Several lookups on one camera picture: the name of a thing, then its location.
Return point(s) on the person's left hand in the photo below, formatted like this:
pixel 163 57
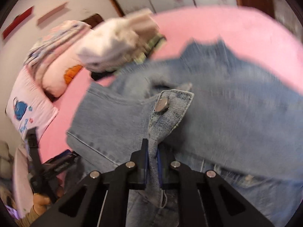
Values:
pixel 40 203

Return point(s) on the blue denim jacket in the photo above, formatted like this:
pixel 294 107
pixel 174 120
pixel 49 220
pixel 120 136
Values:
pixel 215 111

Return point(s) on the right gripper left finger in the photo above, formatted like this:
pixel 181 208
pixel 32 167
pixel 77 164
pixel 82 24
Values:
pixel 131 175

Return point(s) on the pink pillow orange print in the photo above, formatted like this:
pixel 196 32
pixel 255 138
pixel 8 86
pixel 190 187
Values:
pixel 61 73

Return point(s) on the dark wooden headboard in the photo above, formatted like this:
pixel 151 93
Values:
pixel 93 20

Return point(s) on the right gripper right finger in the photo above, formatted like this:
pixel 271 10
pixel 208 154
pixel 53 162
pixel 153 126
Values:
pixel 174 175

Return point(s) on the pink bed blanket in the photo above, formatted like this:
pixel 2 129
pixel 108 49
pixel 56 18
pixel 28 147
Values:
pixel 251 36

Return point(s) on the stack of folded clothes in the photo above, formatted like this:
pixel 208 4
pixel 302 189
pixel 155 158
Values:
pixel 116 42

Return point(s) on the pink pillow blue print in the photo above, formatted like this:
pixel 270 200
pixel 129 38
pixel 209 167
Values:
pixel 28 107

